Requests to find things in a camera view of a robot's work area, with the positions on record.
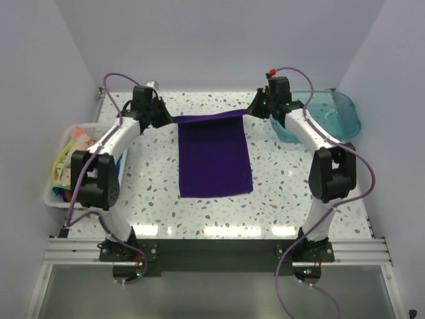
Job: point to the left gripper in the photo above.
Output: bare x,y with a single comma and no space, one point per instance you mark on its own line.
166,117

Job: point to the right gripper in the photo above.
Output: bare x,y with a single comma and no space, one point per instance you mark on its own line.
254,109

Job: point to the purple towel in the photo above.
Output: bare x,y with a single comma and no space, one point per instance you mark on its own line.
213,155

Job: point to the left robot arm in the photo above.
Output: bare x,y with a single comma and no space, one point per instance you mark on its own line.
95,177

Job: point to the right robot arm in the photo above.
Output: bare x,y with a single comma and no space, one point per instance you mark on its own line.
333,173

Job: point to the white plastic laundry basket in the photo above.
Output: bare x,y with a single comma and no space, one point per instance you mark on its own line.
55,197

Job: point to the teal translucent plastic bin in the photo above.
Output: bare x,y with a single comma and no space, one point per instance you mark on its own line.
333,111

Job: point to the colourful printed towel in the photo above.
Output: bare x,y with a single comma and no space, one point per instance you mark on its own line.
79,141

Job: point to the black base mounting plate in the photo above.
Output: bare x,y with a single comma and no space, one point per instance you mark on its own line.
153,257

